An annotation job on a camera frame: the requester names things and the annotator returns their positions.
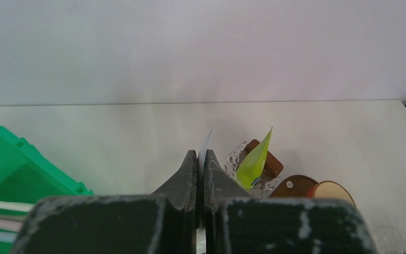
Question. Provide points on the brown oval wooden tray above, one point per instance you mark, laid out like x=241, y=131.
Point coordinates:
x=294, y=186

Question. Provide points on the green toothpaste tube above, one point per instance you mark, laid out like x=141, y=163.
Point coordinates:
x=252, y=166

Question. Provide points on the clear acrylic organizer rack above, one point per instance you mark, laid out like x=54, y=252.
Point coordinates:
x=270, y=177

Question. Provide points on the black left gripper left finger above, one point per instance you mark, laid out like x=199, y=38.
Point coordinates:
x=161, y=222

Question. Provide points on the clear oval acrylic plate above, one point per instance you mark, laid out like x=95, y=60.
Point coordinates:
x=387, y=237

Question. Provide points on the green toothbrush bin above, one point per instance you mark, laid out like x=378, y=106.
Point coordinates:
x=27, y=177

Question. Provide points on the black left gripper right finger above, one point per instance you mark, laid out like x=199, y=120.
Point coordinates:
x=237, y=222

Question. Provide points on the brown ceramic cup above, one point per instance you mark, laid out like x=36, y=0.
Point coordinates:
x=330, y=189

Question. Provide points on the pink toothbrush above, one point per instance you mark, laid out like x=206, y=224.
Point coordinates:
x=10, y=225

